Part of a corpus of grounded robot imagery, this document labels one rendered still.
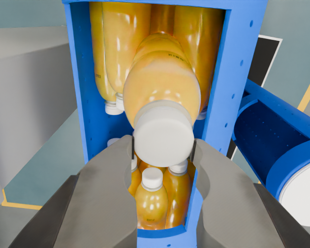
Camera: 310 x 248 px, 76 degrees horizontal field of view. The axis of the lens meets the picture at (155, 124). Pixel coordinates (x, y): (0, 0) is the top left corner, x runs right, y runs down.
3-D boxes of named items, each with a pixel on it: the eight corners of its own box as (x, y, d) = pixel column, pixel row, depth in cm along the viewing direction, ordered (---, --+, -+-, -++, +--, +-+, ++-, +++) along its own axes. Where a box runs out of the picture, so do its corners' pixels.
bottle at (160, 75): (171, 86, 32) (186, 174, 16) (130, 71, 31) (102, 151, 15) (191, 43, 28) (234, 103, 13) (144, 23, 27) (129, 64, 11)
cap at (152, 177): (142, 174, 40) (142, 167, 39) (161, 174, 40) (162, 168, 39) (141, 189, 36) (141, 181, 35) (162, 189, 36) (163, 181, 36)
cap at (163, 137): (176, 154, 15) (178, 171, 14) (128, 140, 15) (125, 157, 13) (200, 114, 13) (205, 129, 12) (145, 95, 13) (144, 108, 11)
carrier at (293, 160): (251, 69, 127) (206, 75, 129) (403, 144, 50) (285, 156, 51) (248, 110, 140) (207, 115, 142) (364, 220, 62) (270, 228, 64)
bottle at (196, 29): (232, 4, 26) (207, 130, 34) (217, 7, 32) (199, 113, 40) (178, 0, 25) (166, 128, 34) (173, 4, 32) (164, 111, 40)
